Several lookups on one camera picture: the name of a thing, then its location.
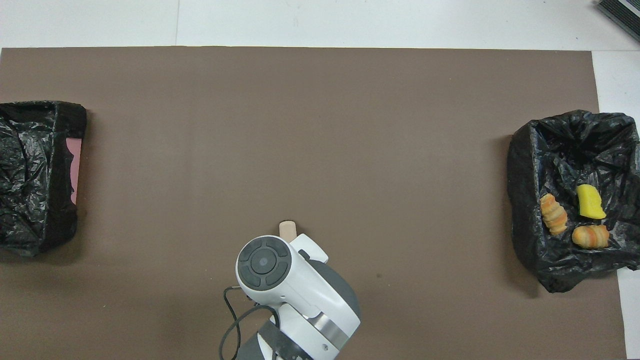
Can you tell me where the toy croissant piece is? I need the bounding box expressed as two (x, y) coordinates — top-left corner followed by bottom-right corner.
(539, 193), (569, 236)
(571, 224), (611, 250)

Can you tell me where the green yellow sponge piece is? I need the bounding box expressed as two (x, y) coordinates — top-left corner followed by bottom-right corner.
(575, 183), (607, 221)

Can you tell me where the black bag covered bin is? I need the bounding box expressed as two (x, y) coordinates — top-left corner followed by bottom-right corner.
(506, 109), (640, 294)

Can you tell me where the black bag lined pink bin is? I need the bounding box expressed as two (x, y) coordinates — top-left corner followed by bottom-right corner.
(0, 100), (88, 258)

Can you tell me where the brown table mat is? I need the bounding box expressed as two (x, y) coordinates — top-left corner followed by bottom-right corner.
(0, 46), (627, 360)

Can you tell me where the dark grey ribbed panel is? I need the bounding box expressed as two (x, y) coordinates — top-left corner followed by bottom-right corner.
(596, 0), (640, 43)

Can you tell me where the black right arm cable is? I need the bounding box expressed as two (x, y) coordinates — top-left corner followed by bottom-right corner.
(219, 285), (273, 360)

